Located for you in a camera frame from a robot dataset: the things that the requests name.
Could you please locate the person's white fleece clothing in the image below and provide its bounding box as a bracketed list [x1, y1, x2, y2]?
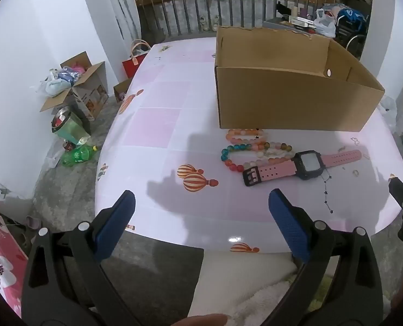
[188, 255, 311, 326]

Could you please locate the small cardboard box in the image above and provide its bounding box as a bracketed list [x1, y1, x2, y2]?
[113, 78, 133, 104]

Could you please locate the green plastic bottle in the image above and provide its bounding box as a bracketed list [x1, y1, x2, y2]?
[63, 145, 98, 166]

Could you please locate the white shopping bag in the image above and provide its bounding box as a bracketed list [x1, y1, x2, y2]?
[313, 7, 338, 38]

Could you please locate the pair of white shoes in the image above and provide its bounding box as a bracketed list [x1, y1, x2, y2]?
[198, 15, 221, 32]

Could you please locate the metal railing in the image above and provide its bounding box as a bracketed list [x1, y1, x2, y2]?
[137, 0, 338, 38]

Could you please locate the open cardboard box with clothes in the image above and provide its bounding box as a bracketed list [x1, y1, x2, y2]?
[40, 52, 110, 121]

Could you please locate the brown cardboard box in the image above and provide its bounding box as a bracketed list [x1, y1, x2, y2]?
[214, 25, 385, 132]

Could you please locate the metal pot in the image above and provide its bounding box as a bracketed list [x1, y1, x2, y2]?
[51, 106, 73, 133]

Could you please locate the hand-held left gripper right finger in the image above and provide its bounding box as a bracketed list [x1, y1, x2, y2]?
[263, 188, 383, 326]

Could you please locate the white curtain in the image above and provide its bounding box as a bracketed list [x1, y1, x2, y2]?
[109, 0, 141, 39]

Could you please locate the white plastic bag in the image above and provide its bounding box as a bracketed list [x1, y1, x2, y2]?
[30, 69, 71, 96]

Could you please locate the orange bead bracelet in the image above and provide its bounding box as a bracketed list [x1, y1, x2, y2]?
[226, 128, 271, 152]

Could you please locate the wheelchair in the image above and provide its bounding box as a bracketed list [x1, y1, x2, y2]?
[335, 7, 371, 58]

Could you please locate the multicolour bead necklace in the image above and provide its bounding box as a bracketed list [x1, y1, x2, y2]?
[221, 141, 293, 173]

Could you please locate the person's left hand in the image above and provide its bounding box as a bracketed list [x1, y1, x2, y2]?
[172, 314, 228, 326]

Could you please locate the red gift bag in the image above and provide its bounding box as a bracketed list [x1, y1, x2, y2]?
[122, 40, 152, 79]

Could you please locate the pink strap digital watch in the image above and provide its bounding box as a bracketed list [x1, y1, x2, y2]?
[243, 150, 362, 187]

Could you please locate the pink floral bag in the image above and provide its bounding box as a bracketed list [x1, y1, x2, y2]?
[0, 204, 29, 317]

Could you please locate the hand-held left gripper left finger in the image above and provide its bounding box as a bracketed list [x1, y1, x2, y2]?
[21, 190, 144, 326]

